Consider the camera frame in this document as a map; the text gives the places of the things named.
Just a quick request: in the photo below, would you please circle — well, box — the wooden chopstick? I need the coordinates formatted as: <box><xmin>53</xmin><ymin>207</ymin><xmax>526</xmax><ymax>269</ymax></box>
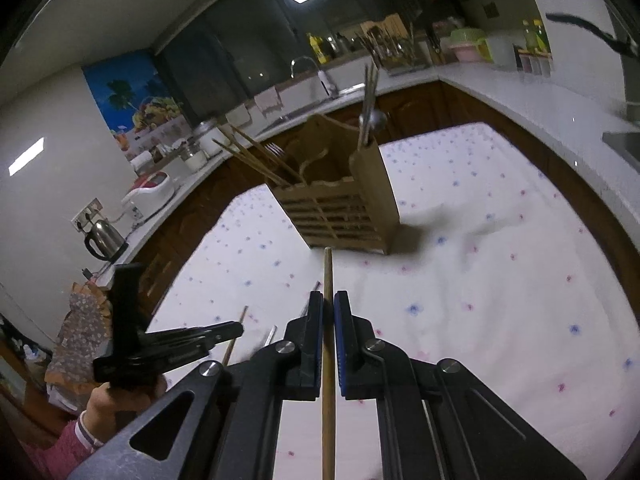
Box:
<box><xmin>221</xmin><ymin>306</ymin><xmax>249</xmax><ymax>367</ymax></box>
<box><xmin>322</xmin><ymin>247</ymin><xmax>336</xmax><ymax>480</ymax></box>
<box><xmin>226</xmin><ymin>124</ymin><xmax>297</xmax><ymax>184</ymax></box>
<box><xmin>212</xmin><ymin>138</ymin><xmax>287</xmax><ymax>187</ymax></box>
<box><xmin>234</xmin><ymin>126</ymin><xmax>302</xmax><ymax>177</ymax></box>

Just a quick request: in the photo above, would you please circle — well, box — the white and red rice cooker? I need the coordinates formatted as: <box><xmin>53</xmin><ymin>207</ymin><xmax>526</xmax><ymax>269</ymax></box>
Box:
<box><xmin>121</xmin><ymin>170</ymin><xmax>180</xmax><ymax>222</ymax></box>

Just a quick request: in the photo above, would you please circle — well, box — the wire dish rack with utensils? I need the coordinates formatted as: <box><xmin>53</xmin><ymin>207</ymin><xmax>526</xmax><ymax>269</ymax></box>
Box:
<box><xmin>354</xmin><ymin>22</ymin><xmax>434</xmax><ymax>75</ymax></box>

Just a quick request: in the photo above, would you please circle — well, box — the knife block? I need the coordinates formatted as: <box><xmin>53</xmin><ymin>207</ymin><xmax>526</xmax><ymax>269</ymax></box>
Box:
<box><xmin>427</xmin><ymin>22</ymin><xmax>449</xmax><ymax>66</ymax></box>

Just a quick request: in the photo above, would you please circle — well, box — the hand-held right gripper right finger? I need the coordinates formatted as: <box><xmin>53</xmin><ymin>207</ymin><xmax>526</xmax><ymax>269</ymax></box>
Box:
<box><xmin>334</xmin><ymin>290</ymin><xmax>588</xmax><ymax>480</ymax></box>

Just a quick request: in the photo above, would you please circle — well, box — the beige dish towel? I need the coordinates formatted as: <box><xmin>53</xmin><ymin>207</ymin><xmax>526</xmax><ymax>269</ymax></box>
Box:
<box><xmin>227</xmin><ymin>104</ymin><xmax>254</xmax><ymax>129</ymax></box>

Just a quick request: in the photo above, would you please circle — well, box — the steel electric kettle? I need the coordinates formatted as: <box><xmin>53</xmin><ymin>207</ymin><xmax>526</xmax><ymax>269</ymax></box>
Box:
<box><xmin>83</xmin><ymin>218</ymin><xmax>129</xmax><ymax>261</ymax></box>

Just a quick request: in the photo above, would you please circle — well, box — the floral fabric bag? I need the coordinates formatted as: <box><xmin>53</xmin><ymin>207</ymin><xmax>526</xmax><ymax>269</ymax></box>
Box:
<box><xmin>44</xmin><ymin>279</ymin><xmax>117</xmax><ymax>387</ymax></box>

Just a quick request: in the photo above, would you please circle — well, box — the dotted white tablecloth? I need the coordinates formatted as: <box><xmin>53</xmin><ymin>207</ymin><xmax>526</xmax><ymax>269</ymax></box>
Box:
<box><xmin>149</xmin><ymin>121</ymin><xmax>640</xmax><ymax>480</ymax></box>

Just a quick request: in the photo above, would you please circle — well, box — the metal fork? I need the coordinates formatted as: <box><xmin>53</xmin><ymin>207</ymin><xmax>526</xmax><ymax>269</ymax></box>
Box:
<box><xmin>265</xmin><ymin>142</ymin><xmax>293</xmax><ymax>171</ymax></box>

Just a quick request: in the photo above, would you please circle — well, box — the wooden utensil holder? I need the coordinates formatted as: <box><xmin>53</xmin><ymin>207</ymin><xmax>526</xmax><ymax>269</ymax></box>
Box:
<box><xmin>267</xmin><ymin>113</ymin><xmax>401</xmax><ymax>256</ymax></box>

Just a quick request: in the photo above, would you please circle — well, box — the lidded glass jar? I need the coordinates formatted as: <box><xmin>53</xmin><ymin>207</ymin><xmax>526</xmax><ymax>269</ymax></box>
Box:
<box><xmin>177</xmin><ymin>142</ymin><xmax>209</xmax><ymax>172</ymax></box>

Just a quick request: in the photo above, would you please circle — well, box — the fruit wall poster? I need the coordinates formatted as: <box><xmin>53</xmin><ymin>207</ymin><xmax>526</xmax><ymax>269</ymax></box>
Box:
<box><xmin>82</xmin><ymin>55</ymin><xmax>194</xmax><ymax>164</ymax></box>

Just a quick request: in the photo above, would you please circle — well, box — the yellow cap bottle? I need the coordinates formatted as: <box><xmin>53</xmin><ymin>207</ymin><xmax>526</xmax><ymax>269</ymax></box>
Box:
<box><xmin>533</xmin><ymin>18</ymin><xmax>551</xmax><ymax>54</ymax></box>

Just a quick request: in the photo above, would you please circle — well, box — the metal spoon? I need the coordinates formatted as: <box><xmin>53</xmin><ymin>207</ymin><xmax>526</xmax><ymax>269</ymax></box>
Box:
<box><xmin>357</xmin><ymin>108</ymin><xmax>389</xmax><ymax>147</ymax></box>

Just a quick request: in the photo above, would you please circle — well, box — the row of spice jars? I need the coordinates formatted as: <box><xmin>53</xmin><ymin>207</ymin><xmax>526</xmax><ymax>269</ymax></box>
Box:
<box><xmin>517</xmin><ymin>52</ymin><xmax>554</xmax><ymax>77</ymax></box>

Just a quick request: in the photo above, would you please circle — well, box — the dark window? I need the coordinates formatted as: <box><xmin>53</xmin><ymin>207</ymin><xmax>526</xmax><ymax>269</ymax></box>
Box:
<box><xmin>154</xmin><ymin>0</ymin><xmax>453</xmax><ymax>107</ymax></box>

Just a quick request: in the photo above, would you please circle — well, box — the person's left forearm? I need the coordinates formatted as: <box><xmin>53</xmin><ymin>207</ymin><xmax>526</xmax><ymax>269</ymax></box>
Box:
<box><xmin>21</xmin><ymin>410</ymin><xmax>109</xmax><ymax>480</ymax></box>

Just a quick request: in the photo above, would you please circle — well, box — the chrome faucet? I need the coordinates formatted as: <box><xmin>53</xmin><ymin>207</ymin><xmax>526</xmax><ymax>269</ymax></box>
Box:
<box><xmin>291</xmin><ymin>56</ymin><xmax>339</xmax><ymax>99</ymax></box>

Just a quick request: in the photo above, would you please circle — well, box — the white wall socket strip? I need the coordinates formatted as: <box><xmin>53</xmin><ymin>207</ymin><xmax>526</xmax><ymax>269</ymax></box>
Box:
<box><xmin>71</xmin><ymin>198</ymin><xmax>105</xmax><ymax>231</ymax></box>

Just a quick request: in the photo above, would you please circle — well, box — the person's left hand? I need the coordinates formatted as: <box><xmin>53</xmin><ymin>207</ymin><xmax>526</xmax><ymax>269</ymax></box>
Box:
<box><xmin>80</xmin><ymin>375</ymin><xmax>169</xmax><ymax>442</ymax></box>

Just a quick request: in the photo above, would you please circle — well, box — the pink and green container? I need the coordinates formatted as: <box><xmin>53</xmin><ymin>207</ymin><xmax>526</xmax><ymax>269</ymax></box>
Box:
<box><xmin>448</xmin><ymin>27</ymin><xmax>489</xmax><ymax>64</ymax></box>

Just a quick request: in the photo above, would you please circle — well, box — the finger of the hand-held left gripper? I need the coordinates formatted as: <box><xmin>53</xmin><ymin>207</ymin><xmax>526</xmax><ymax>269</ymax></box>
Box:
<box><xmin>144</xmin><ymin>342</ymin><xmax>217</xmax><ymax>369</ymax></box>
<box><xmin>141</xmin><ymin>320</ymin><xmax>245</xmax><ymax>347</ymax></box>

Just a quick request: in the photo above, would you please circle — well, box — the pink dish towel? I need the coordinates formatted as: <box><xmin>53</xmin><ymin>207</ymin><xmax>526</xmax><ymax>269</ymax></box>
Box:
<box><xmin>254</xmin><ymin>87</ymin><xmax>286</xmax><ymax>115</ymax></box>

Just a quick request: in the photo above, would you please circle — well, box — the wooden cutting board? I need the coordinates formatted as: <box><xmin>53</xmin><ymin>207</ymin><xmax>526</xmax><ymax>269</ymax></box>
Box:
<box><xmin>360</xmin><ymin>13</ymin><xmax>404</xmax><ymax>42</ymax></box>

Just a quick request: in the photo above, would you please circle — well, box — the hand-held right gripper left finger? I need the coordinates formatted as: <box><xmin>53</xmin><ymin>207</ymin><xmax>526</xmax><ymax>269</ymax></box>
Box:
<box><xmin>70</xmin><ymin>290</ymin><xmax>325</xmax><ymax>480</ymax></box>

